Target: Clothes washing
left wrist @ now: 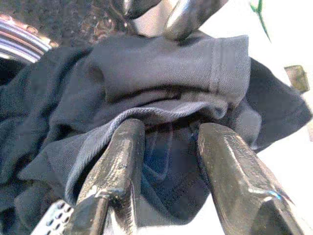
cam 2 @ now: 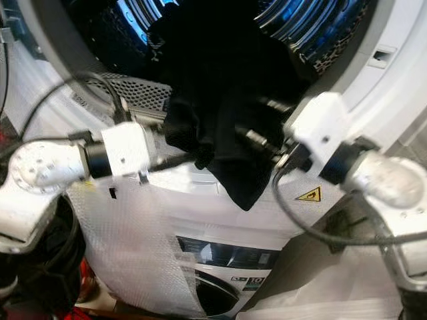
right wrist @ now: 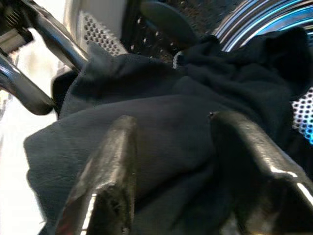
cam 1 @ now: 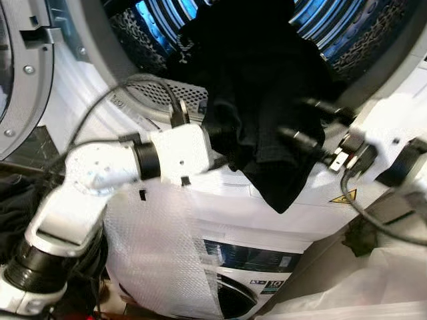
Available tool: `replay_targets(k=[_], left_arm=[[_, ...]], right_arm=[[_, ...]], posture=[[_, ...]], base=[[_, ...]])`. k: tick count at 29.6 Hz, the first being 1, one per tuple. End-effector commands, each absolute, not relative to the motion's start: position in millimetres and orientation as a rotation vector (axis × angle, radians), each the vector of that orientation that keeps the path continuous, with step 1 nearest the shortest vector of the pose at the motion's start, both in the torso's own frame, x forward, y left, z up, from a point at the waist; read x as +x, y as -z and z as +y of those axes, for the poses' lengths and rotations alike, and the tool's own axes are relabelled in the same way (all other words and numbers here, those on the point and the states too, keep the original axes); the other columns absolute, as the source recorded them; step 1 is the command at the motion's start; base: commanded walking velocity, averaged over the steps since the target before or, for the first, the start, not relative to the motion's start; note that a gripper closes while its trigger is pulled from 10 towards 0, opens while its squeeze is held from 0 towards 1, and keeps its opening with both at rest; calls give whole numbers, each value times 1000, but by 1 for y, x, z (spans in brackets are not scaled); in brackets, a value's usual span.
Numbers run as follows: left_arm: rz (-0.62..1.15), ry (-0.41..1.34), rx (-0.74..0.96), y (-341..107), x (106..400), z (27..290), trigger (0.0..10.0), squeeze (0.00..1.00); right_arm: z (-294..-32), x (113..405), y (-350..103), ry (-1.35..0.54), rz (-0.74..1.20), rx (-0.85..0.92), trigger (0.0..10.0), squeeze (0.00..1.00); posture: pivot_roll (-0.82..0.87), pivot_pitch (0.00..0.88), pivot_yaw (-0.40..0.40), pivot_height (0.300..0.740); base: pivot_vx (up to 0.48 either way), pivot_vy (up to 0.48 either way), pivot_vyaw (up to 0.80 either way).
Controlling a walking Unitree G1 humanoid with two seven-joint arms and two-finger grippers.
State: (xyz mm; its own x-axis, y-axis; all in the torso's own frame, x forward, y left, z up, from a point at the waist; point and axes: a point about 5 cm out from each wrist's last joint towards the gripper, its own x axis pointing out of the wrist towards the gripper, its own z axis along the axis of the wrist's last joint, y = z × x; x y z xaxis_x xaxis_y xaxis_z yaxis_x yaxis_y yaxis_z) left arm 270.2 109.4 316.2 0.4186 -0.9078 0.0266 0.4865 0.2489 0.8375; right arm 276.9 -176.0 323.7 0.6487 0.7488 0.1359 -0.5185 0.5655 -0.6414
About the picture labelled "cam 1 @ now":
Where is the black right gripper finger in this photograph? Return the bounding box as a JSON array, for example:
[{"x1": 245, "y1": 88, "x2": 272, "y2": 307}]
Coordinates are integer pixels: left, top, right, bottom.
[
  {"x1": 302, "y1": 99, "x2": 355, "y2": 126},
  {"x1": 277, "y1": 127, "x2": 329, "y2": 158}
]

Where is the black knit garment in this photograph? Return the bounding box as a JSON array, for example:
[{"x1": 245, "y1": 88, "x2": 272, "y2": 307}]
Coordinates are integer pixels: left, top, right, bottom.
[{"x1": 165, "y1": 0, "x2": 348, "y2": 214}]

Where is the white front-loading washing machine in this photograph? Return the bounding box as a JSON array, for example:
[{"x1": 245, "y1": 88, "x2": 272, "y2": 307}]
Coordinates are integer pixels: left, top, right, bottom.
[{"x1": 107, "y1": 220, "x2": 316, "y2": 319}]

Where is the black clothes pile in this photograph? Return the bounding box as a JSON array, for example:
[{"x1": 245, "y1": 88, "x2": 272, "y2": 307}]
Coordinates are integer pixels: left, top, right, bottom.
[{"x1": 0, "y1": 175, "x2": 42, "y2": 265}]

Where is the yellow triangle warning sticker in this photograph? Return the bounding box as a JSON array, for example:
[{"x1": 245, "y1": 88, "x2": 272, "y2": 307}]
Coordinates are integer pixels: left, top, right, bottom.
[{"x1": 329, "y1": 189, "x2": 358, "y2": 204}]

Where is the dark crumpled cloth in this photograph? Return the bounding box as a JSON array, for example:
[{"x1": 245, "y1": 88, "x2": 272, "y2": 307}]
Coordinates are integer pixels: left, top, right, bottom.
[{"x1": 342, "y1": 217, "x2": 380, "y2": 258}]

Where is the grey perforated lint filter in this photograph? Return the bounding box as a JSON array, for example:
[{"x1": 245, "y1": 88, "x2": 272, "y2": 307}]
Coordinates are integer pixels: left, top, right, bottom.
[{"x1": 123, "y1": 73, "x2": 211, "y2": 125}]

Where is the perforated steel dryer drum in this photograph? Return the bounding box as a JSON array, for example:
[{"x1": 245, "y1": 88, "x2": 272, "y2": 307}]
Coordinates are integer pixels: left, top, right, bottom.
[{"x1": 107, "y1": 0, "x2": 414, "y2": 84}]

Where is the white plastic sheet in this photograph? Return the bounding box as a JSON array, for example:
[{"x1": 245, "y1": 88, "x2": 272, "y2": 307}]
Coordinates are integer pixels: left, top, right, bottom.
[{"x1": 257, "y1": 245, "x2": 427, "y2": 320}]

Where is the white front-loading dryer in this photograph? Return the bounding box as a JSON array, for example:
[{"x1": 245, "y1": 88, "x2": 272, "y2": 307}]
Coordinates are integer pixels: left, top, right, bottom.
[{"x1": 0, "y1": 0, "x2": 427, "y2": 231}]

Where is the grey dryer door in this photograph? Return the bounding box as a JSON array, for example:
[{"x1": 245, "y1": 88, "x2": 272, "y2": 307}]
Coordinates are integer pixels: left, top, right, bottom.
[{"x1": 0, "y1": 0, "x2": 58, "y2": 162}]

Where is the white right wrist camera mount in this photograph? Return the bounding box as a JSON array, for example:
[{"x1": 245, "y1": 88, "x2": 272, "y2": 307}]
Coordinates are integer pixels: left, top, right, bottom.
[{"x1": 346, "y1": 99, "x2": 409, "y2": 167}]

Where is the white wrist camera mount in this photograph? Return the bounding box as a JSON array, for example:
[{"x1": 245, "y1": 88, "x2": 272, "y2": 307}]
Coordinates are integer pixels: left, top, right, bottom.
[
  {"x1": 148, "y1": 123, "x2": 216, "y2": 186},
  {"x1": 346, "y1": 99, "x2": 409, "y2": 167}
]

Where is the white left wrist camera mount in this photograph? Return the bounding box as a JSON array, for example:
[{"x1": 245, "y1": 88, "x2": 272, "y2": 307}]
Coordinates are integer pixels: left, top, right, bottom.
[{"x1": 148, "y1": 123, "x2": 216, "y2": 186}]

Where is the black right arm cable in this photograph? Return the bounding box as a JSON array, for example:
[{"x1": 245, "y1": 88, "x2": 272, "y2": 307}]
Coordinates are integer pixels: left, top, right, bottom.
[{"x1": 340, "y1": 167, "x2": 427, "y2": 247}]

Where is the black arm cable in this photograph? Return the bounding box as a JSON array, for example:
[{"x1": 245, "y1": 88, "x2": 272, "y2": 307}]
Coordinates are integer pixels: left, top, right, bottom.
[
  {"x1": 340, "y1": 167, "x2": 427, "y2": 247},
  {"x1": 48, "y1": 75, "x2": 189, "y2": 175}
]

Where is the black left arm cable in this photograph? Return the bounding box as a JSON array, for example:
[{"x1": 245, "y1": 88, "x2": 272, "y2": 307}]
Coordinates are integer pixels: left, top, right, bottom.
[{"x1": 48, "y1": 75, "x2": 189, "y2": 175}]

